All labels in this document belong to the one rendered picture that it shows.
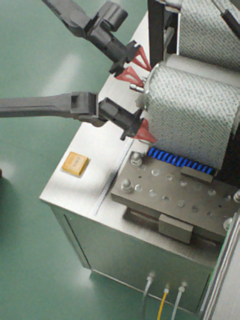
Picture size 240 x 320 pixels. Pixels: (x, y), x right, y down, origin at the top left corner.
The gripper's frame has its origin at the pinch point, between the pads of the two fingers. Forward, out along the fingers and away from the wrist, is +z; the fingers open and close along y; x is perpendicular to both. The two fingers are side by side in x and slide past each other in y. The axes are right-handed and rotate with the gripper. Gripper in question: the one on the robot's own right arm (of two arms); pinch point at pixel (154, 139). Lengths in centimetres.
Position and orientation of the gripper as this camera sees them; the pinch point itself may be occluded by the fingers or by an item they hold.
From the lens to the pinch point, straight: 136.7
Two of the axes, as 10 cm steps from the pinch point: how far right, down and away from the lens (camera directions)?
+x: 3.9, -2.6, -8.9
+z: 8.3, 5.3, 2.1
